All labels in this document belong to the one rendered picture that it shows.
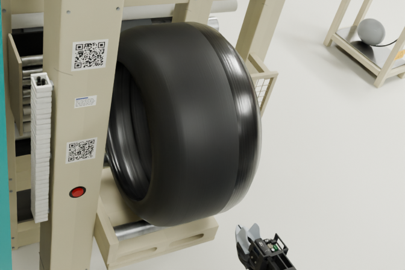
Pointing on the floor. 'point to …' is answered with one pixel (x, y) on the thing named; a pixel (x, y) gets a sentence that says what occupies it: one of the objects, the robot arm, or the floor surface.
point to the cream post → (105, 32)
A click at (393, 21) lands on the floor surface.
